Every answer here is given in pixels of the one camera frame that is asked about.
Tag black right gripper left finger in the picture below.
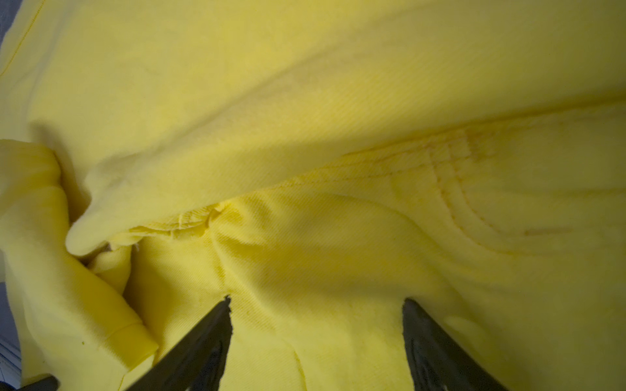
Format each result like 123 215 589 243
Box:
128 297 233 391

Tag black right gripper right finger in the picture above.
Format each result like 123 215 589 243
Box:
402 298 506 391

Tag yellow trousers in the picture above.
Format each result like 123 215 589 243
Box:
1 1 625 390

